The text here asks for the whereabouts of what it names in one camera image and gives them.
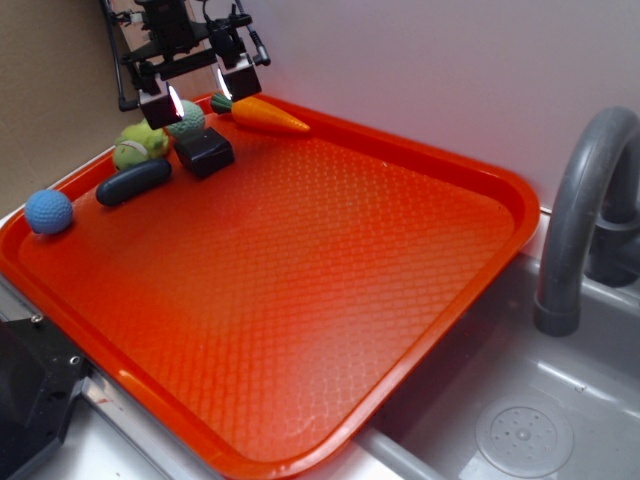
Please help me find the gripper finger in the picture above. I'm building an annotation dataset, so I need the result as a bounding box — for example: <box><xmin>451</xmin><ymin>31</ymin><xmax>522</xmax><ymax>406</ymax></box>
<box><xmin>216</xmin><ymin>51</ymin><xmax>262</xmax><ymax>100</ymax></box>
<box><xmin>138</xmin><ymin>79</ymin><xmax>184</xmax><ymax>129</ymax></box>

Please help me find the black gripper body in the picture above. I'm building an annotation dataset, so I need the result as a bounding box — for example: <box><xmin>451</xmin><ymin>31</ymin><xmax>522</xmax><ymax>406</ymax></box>
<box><xmin>119</xmin><ymin>1</ymin><xmax>252</xmax><ymax>80</ymax></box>

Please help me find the black box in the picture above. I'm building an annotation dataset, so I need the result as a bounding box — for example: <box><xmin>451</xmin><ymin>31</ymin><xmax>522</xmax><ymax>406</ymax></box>
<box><xmin>174</xmin><ymin>127</ymin><xmax>235</xmax><ymax>178</ymax></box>

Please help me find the dark blue toy eggplant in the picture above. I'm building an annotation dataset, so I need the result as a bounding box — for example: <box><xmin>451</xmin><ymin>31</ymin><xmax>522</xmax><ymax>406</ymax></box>
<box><xmin>96</xmin><ymin>158</ymin><xmax>172</xmax><ymax>207</ymax></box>

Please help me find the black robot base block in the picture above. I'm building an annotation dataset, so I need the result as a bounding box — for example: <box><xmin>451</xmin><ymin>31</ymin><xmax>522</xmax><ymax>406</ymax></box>
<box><xmin>1</xmin><ymin>314</ymin><xmax>88</xmax><ymax>479</ymax></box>

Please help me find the orange toy carrot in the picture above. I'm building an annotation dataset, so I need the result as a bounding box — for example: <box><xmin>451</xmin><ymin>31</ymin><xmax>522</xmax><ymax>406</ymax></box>
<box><xmin>210</xmin><ymin>92</ymin><xmax>311</xmax><ymax>134</ymax></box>

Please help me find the green knitted ball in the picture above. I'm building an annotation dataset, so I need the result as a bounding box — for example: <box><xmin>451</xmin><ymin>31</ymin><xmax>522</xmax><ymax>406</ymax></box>
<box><xmin>165</xmin><ymin>100</ymin><xmax>206</xmax><ymax>140</ymax></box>

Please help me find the wooden board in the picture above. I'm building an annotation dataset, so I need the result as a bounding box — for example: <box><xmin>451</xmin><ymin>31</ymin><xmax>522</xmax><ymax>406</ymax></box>
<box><xmin>105</xmin><ymin>0</ymin><xmax>217</xmax><ymax>100</ymax></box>

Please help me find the green plush toy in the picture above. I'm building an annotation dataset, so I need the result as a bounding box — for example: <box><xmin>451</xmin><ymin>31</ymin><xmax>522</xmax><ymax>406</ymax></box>
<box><xmin>112</xmin><ymin>119</ymin><xmax>169</xmax><ymax>171</ymax></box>

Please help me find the blue textured ball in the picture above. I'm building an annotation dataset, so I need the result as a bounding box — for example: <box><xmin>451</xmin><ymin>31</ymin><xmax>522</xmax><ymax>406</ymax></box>
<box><xmin>24</xmin><ymin>189</ymin><xmax>73</xmax><ymax>235</ymax></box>

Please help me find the orange plastic tray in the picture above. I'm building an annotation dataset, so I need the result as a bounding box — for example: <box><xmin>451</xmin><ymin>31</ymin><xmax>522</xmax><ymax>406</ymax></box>
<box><xmin>1</xmin><ymin>105</ymin><xmax>539</xmax><ymax>479</ymax></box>

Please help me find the grey toy faucet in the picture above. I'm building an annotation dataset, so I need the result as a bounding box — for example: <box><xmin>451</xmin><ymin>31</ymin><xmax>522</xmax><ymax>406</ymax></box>
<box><xmin>534</xmin><ymin>107</ymin><xmax>639</xmax><ymax>337</ymax></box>

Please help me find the grey toy sink basin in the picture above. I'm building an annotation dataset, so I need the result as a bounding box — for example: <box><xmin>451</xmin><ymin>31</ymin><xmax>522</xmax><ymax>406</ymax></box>
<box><xmin>357</xmin><ymin>252</ymin><xmax>640</xmax><ymax>480</ymax></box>

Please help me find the black cable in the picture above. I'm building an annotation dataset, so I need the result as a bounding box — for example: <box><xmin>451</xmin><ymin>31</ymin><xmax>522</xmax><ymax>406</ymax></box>
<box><xmin>99</xmin><ymin>0</ymin><xmax>139</xmax><ymax>112</ymax></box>

